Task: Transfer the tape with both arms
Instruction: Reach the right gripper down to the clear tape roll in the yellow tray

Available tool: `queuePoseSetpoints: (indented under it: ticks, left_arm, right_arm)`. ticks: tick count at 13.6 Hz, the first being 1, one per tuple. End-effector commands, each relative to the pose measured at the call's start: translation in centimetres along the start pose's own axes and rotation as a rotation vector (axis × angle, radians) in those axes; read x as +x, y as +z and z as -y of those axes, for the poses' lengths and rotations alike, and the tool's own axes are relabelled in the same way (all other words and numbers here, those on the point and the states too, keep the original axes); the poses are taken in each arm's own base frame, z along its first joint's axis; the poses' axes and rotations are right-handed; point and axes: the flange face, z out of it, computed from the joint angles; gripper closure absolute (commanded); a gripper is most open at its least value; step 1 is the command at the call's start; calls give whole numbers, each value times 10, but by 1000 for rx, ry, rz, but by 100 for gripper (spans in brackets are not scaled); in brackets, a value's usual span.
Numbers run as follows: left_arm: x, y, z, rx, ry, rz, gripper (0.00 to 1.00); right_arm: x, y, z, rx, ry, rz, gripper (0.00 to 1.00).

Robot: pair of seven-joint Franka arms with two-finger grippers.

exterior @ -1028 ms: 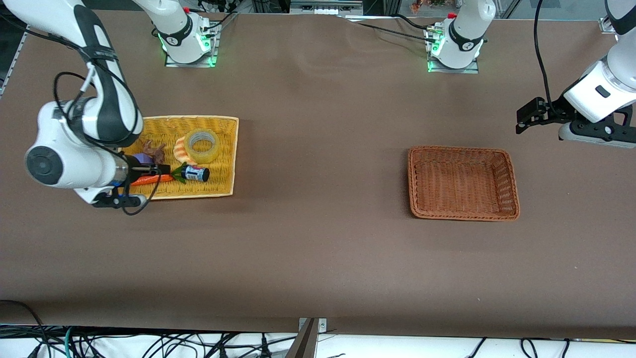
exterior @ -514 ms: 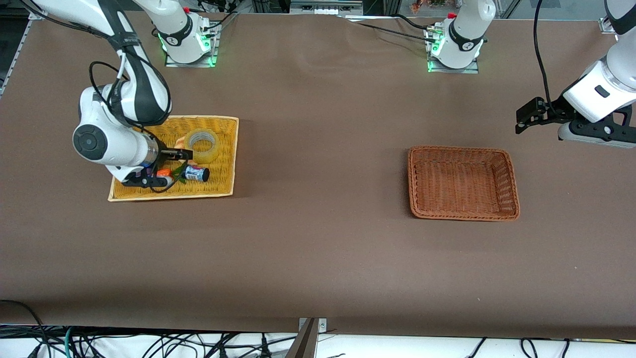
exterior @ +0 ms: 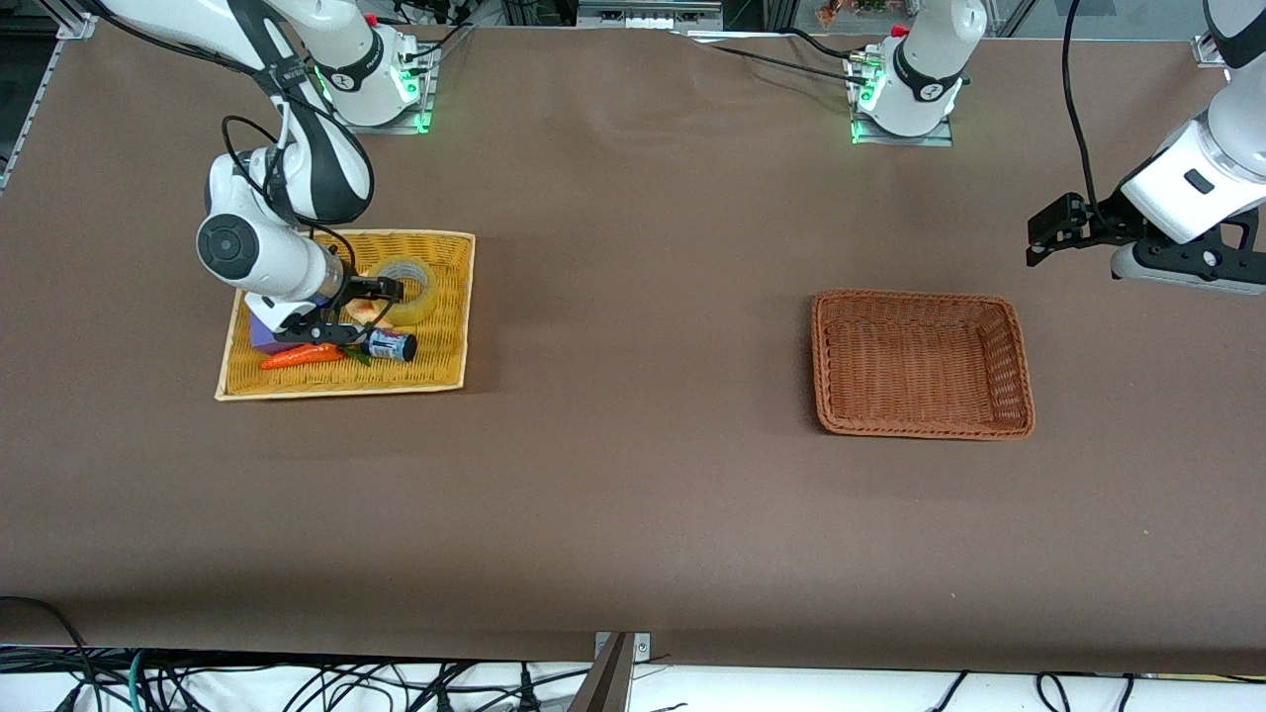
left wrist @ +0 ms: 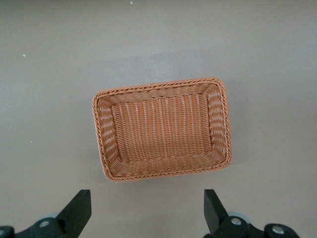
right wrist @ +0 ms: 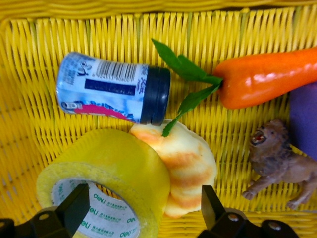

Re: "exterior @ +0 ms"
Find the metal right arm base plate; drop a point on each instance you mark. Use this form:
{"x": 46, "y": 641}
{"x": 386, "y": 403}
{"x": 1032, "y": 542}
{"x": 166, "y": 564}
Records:
{"x": 420, "y": 99}

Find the grey metal beam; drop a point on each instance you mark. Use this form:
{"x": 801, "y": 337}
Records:
{"x": 605, "y": 682}

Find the aluminium frame profile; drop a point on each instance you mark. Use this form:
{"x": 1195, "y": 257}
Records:
{"x": 35, "y": 104}
{"x": 1209, "y": 51}

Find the clear yellowish tape roll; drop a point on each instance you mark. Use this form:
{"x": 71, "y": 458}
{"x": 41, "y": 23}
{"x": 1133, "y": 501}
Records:
{"x": 423, "y": 297}

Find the brown wicker basket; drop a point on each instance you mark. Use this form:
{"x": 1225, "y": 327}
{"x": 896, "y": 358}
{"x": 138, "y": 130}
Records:
{"x": 920, "y": 366}

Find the yellow wicker basket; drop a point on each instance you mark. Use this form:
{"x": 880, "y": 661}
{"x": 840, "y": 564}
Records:
{"x": 435, "y": 366}

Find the grey metal box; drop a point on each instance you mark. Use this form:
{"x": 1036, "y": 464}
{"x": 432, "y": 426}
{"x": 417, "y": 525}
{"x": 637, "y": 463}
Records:
{"x": 643, "y": 12}

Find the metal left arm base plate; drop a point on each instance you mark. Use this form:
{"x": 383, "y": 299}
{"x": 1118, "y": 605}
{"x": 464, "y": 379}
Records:
{"x": 940, "y": 133}

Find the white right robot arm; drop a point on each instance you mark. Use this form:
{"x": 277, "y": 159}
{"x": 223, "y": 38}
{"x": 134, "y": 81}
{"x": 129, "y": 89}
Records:
{"x": 267, "y": 262}

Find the silver table edge bracket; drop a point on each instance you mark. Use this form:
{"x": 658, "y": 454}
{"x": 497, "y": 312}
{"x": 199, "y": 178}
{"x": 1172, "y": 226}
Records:
{"x": 643, "y": 648}

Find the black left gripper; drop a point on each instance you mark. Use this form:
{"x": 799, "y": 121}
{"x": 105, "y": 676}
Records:
{"x": 1104, "y": 224}

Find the orange toy carrot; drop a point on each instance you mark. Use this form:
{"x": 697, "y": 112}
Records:
{"x": 302, "y": 356}

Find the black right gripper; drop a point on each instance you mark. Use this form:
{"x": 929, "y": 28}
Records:
{"x": 355, "y": 290}

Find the dark soda can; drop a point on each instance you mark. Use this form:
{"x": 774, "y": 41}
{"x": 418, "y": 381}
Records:
{"x": 393, "y": 345}

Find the purple block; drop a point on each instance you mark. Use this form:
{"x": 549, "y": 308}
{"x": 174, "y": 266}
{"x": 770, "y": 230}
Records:
{"x": 262, "y": 334}

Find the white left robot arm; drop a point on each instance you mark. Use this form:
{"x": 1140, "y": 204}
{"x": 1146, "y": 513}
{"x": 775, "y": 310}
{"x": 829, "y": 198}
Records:
{"x": 920, "y": 59}

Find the toy croissant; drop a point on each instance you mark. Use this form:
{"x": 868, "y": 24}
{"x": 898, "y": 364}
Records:
{"x": 364, "y": 311}

